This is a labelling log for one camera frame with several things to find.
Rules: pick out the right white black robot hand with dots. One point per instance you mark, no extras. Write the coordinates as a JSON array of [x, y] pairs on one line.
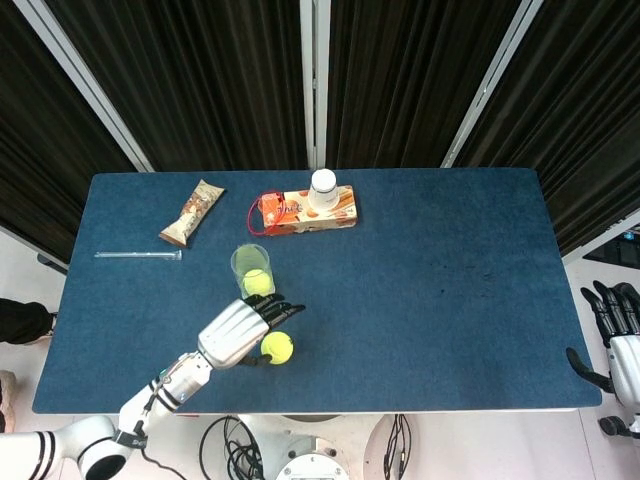
[[625, 360]]

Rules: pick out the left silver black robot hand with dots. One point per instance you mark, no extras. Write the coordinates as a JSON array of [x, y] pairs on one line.
[[232, 330]]

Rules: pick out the yellow tennis ball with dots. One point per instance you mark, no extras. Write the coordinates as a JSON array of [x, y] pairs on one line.
[[279, 347], [256, 281]]

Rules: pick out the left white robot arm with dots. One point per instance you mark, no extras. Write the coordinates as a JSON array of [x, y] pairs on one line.
[[170, 385]]

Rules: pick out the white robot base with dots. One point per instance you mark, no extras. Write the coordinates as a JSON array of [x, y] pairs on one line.
[[310, 450]]

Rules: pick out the transparent plastic cup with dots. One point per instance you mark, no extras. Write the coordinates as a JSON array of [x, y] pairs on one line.
[[250, 257]]

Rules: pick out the black caster wheel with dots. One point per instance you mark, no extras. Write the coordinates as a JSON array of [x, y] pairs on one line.
[[612, 425]]

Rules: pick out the straw in clear wrapper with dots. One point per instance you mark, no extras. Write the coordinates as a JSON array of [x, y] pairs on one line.
[[135, 255]]

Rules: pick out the brown white snack bar wrapper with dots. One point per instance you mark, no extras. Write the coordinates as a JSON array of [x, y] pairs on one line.
[[192, 212]]

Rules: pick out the orange biscuit box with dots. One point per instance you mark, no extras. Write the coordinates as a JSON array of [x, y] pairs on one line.
[[295, 215]]

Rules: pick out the blue cloth table mat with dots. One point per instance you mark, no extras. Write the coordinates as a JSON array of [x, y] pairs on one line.
[[425, 300]]

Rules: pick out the black shoe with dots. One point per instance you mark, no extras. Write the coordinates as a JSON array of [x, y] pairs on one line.
[[22, 322]]

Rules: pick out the pale shoe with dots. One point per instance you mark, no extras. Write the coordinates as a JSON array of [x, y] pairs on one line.
[[6, 400]]

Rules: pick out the dark curtain panel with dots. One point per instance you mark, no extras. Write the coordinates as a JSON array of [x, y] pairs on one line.
[[200, 75], [400, 75], [575, 100], [40, 150]]

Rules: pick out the white frame post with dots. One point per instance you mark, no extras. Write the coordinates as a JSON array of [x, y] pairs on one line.
[[80, 70], [315, 75], [492, 75]]

